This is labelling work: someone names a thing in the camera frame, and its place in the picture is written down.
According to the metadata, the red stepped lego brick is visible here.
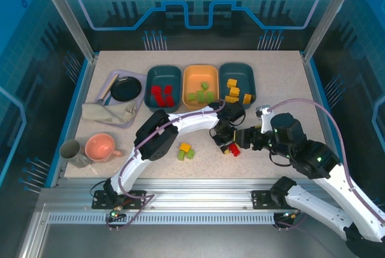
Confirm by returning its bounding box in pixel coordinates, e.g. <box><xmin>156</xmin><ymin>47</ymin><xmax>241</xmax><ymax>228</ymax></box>
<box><xmin>151</xmin><ymin>85</ymin><xmax>166</xmax><ymax>107</ymax></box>

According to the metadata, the teal plastic container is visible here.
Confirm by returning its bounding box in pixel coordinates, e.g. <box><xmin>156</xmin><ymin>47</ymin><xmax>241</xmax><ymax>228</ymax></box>
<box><xmin>146</xmin><ymin>65</ymin><xmax>183</xmax><ymax>113</ymax></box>
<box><xmin>218</xmin><ymin>63</ymin><xmax>256</xmax><ymax>111</ymax></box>

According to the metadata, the orange plastic container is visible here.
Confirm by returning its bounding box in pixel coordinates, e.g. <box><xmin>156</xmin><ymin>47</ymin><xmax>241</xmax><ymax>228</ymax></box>
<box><xmin>182</xmin><ymin>64</ymin><xmax>219</xmax><ymax>111</ymax></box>

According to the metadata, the slotted metal strip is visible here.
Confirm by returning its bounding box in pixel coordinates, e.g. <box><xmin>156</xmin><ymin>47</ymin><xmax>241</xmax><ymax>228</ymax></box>
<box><xmin>47</xmin><ymin>213</ymin><xmax>276</xmax><ymax>226</ymax></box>

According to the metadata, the small connector with light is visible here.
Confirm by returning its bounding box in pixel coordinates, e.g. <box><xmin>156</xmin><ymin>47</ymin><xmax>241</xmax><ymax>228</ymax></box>
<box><xmin>274</xmin><ymin>211</ymin><xmax>301</xmax><ymax>229</ymax></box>
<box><xmin>105</xmin><ymin>208</ymin><xmax>127</xmax><ymax>223</ymax></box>

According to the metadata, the lavender tray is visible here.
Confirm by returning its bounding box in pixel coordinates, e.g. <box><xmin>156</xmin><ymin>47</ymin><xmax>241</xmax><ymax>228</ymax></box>
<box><xmin>95</xmin><ymin>69</ymin><xmax>148</xmax><ymax>129</ymax></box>

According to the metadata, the black round plate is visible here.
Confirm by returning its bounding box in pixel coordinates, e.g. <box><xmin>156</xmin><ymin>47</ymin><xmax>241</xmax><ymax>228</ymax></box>
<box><xmin>110</xmin><ymin>76</ymin><xmax>143</xmax><ymax>102</ymax></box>

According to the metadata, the blue printed panel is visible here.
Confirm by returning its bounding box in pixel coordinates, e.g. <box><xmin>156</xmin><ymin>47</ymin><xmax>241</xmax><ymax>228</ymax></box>
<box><xmin>48</xmin><ymin>0</ymin><xmax>347</xmax><ymax>51</ymax></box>

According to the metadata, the pink cup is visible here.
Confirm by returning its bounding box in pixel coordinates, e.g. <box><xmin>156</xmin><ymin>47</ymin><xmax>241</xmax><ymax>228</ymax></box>
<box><xmin>84</xmin><ymin>133</ymin><xmax>123</xmax><ymax>162</ymax></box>

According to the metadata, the beige cloth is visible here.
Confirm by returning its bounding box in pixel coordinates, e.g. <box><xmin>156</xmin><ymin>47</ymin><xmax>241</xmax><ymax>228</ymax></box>
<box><xmin>81</xmin><ymin>101</ymin><xmax>138</xmax><ymax>125</ymax></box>

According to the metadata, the grey cup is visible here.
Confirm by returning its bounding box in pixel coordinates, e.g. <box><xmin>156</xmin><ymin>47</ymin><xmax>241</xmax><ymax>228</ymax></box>
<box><xmin>59</xmin><ymin>139</ymin><xmax>93</xmax><ymax>168</ymax></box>

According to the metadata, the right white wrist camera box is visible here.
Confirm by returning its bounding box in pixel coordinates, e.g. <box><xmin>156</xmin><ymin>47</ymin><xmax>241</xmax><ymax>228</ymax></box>
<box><xmin>255</xmin><ymin>106</ymin><xmax>273</xmax><ymax>134</ymax></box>

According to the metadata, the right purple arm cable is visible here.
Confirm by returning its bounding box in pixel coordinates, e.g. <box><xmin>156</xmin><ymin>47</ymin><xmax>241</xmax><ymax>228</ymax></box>
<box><xmin>269</xmin><ymin>97</ymin><xmax>385</xmax><ymax>230</ymax></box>

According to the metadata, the aluminium side rail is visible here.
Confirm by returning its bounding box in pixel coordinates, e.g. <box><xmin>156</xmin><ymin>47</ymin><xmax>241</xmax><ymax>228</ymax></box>
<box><xmin>300</xmin><ymin>53</ymin><xmax>347</xmax><ymax>188</ymax></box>
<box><xmin>49</xmin><ymin>55</ymin><xmax>100</xmax><ymax>188</ymax></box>

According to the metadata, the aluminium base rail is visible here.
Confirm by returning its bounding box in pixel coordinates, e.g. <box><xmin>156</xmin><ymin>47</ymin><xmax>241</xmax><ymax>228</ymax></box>
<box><xmin>40</xmin><ymin>178</ymin><xmax>360</xmax><ymax>213</ymax></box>

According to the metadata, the wooden handled utensil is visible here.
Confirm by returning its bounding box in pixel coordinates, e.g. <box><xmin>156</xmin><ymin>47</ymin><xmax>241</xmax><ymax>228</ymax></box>
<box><xmin>96</xmin><ymin>73</ymin><xmax>121</xmax><ymax>107</ymax></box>

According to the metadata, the aluminium frame post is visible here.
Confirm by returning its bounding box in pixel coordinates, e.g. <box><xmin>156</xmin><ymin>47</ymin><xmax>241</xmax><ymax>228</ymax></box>
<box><xmin>33</xmin><ymin>0</ymin><xmax>99</xmax><ymax>62</ymax></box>
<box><xmin>302</xmin><ymin>0</ymin><xmax>363</xmax><ymax>63</ymax></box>

